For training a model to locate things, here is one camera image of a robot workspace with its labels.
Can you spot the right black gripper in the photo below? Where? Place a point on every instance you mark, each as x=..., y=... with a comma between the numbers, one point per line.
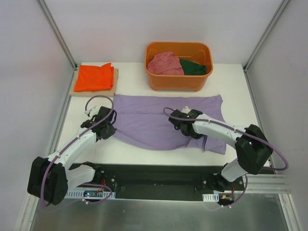
x=179, y=124

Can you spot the lavender t shirt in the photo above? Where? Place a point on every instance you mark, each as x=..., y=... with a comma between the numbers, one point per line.
x=141, y=122

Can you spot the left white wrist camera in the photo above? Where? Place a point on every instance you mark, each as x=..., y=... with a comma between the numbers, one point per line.
x=91, y=111

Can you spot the aluminium frame post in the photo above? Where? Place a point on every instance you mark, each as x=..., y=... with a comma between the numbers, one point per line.
x=271, y=25
x=56, y=31

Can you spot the white cable duct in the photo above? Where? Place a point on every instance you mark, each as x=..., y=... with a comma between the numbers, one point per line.
x=89, y=194
x=211, y=197

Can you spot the orange plastic bin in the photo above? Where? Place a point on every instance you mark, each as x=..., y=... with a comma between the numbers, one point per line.
x=192, y=51

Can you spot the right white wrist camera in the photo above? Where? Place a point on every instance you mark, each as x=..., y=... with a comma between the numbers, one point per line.
x=186, y=110

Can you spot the left aluminium frame post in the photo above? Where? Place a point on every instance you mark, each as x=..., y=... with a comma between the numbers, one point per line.
x=56, y=31

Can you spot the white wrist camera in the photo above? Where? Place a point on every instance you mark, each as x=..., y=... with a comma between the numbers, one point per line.
x=186, y=110
x=91, y=111

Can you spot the right aluminium frame post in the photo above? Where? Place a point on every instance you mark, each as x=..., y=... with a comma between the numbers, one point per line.
x=271, y=25

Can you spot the dark green t shirt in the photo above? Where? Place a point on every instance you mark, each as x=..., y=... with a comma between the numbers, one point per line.
x=192, y=68

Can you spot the right white cable duct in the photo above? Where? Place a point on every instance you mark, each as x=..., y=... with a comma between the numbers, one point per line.
x=211, y=197

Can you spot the folded beige t shirt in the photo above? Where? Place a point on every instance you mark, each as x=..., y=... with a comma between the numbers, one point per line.
x=109, y=93

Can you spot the folded orange t shirt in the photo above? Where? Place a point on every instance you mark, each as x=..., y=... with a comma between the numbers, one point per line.
x=95, y=78

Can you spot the left white cable duct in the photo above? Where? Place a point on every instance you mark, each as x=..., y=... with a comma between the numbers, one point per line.
x=89, y=194

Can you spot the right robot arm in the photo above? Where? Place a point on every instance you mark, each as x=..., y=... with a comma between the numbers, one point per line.
x=251, y=145

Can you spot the pink t shirt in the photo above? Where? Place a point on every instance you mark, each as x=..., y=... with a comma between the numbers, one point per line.
x=165, y=64

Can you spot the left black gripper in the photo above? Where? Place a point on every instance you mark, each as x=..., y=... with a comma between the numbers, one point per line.
x=109, y=131

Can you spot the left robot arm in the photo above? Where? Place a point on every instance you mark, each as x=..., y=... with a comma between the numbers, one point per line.
x=52, y=177

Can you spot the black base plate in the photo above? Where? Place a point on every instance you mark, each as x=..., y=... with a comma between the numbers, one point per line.
x=148, y=182

